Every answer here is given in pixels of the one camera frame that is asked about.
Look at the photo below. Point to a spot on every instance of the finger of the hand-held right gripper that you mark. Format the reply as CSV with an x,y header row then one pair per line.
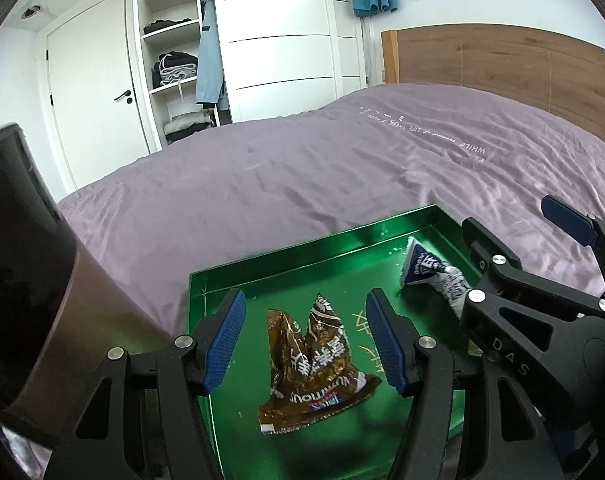
x,y
487,250
567,220

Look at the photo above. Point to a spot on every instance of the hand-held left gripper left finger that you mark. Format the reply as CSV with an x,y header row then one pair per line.
x,y
227,340

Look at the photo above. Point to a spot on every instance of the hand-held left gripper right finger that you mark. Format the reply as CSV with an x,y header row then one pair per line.
x,y
385,345

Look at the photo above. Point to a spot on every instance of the blue white snack wrapper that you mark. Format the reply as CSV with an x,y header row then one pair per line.
x,y
422,270

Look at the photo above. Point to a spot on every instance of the brown snack wrapper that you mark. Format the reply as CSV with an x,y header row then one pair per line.
x,y
312,360

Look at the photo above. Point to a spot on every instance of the green metal tray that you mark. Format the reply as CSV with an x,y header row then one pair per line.
x,y
302,280

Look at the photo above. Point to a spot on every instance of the wooden headboard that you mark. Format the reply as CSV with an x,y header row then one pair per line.
x,y
507,60

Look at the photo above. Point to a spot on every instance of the purple bed sheet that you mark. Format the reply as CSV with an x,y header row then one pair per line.
x,y
282,175

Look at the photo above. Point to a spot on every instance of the dark brown container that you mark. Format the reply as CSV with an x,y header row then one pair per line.
x,y
27,270

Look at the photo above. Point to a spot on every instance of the grey folded clothes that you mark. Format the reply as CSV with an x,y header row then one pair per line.
x,y
187,127

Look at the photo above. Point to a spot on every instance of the black grey folded hoodie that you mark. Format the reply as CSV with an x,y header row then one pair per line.
x,y
175,67

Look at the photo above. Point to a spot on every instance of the light blue hanging jacket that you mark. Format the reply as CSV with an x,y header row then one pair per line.
x,y
210,55

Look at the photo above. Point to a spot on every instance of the white door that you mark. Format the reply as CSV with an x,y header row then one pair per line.
x,y
92,85

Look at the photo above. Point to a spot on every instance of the white wardrobe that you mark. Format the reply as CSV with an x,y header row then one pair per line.
x,y
277,25

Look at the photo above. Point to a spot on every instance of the black folded clothes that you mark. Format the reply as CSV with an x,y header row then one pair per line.
x,y
167,26

